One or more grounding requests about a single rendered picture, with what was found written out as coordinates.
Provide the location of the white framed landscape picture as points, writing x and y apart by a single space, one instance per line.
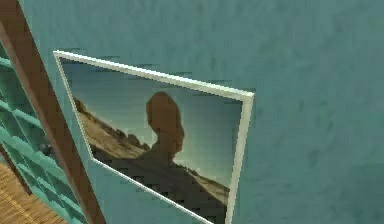
160 133

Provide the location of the teal panelled room door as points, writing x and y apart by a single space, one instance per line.
26 146

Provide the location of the brown wooden door frame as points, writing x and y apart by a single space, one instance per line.
46 110

